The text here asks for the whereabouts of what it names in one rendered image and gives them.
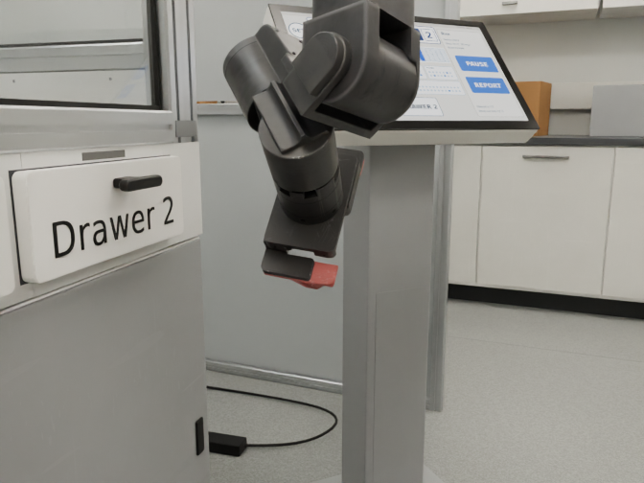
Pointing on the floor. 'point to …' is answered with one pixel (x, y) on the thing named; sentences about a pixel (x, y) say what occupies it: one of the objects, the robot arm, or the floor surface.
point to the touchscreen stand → (387, 317)
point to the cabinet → (108, 377)
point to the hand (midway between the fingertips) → (322, 241)
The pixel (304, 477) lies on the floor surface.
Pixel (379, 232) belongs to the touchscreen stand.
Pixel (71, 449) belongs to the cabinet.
